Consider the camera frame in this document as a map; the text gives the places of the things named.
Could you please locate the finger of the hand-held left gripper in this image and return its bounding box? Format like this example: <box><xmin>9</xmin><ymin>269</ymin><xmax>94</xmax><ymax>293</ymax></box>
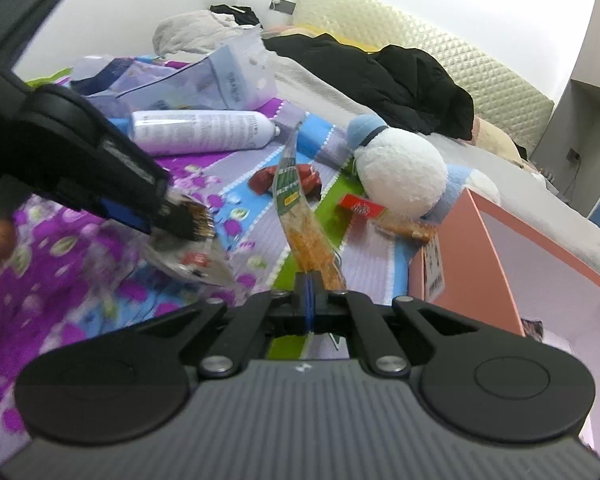
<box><xmin>99</xmin><ymin>196</ymin><xmax>155</xmax><ymax>235</ymax></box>
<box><xmin>94</xmin><ymin>125</ymin><xmax>216</xmax><ymax>242</ymax></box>

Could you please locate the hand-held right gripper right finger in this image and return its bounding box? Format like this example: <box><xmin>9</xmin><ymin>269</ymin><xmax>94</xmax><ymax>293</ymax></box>
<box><xmin>309</xmin><ymin>270</ymin><xmax>481</xmax><ymax>379</ymax></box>

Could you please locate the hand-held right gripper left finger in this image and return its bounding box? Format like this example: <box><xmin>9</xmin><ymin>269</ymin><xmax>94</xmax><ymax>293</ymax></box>
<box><xmin>140</xmin><ymin>272</ymin><xmax>311</xmax><ymax>379</ymax></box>

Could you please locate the green label orange snack packet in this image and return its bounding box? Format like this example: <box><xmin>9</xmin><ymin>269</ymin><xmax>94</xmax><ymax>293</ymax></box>
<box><xmin>272</xmin><ymin>130</ymin><xmax>348</xmax><ymax>293</ymax></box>

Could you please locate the clear snack packet red mark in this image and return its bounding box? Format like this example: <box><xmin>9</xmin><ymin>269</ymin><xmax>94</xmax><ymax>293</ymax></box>
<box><xmin>145</xmin><ymin>205</ymin><xmax>241</xmax><ymax>288</ymax></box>

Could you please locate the red label orange snack packet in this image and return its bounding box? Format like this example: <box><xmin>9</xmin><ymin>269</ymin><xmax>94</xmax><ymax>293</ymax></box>
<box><xmin>337</xmin><ymin>192</ymin><xmax>438</xmax><ymax>245</ymax></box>

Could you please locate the red sausage snack packet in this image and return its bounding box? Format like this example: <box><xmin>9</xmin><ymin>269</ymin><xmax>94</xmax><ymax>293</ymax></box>
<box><xmin>249</xmin><ymin>162</ymin><xmax>323</xmax><ymax>201</ymax></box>

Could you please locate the pink cardboard box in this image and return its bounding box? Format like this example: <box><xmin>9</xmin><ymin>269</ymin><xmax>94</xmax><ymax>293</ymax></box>
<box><xmin>407</xmin><ymin>187</ymin><xmax>600</xmax><ymax>453</ymax></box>

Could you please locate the white bottle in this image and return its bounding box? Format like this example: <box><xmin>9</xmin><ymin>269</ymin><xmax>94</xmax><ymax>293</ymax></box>
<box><xmin>129</xmin><ymin>109</ymin><xmax>283</xmax><ymax>156</ymax></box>

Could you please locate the purple floral bed sheet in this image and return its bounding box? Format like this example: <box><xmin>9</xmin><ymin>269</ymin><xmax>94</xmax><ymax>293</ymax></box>
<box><xmin>0</xmin><ymin>55</ymin><xmax>416</xmax><ymax>441</ymax></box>

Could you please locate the translucent blue plastic bag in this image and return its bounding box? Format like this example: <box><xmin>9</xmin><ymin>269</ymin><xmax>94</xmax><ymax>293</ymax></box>
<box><xmin>72</xmin><ymin>27</ymin><xmax>278</xmax><ymax>111</ymax></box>

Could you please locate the white blue plush toy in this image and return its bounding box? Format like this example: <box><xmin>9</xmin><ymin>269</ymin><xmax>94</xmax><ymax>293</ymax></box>
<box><xmin>346</xmin><ymin>114</ymin><xmax>501</xmax><ymax>221</ymax></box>

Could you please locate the pile of clothes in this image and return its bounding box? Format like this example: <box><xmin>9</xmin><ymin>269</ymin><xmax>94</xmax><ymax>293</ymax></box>
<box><xmin>209</xmin><ymin>4</ymin><xmax>263</xmax><ymax>28</ymax></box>

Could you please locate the grey duvet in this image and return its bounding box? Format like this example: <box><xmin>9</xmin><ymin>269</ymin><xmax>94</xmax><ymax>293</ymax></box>
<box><xmin>152</xmin><ymin>10</ymin><xmax>600</xmax><ymax>286</ymax></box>

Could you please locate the black jacket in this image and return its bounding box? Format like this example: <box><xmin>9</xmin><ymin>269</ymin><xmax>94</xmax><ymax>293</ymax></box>
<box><xmin>262</xmin><ymin>32</ymin><xmax>476</xmax><ymax>142</ymax></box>

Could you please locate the beige pillow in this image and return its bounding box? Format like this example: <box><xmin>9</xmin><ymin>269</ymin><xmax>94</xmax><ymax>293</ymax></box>
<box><xmin>472</xmin><ymin>117</ymin><xmax>523</xmax><ymax>161</ymax></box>

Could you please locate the yellow pillow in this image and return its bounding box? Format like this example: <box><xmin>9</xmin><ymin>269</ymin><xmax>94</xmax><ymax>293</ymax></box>
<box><xmin>280</xmin><ymin>25</ymin><xmax>381</xmax><ymax>54</ymax></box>

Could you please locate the cream quilted headboard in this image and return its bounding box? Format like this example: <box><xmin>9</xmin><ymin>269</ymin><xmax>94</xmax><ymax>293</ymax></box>
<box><xmin>292</xmin><ymin>0</ymin><xmax>555</xmax><ymax>153</ymax></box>

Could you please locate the grey wardrobe cabinet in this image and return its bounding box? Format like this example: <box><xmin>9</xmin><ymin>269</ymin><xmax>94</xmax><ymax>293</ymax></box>
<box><xmin>530</xmin><ymin>0</ymin><xmax>600</xmax><ymax>218</ymax></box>

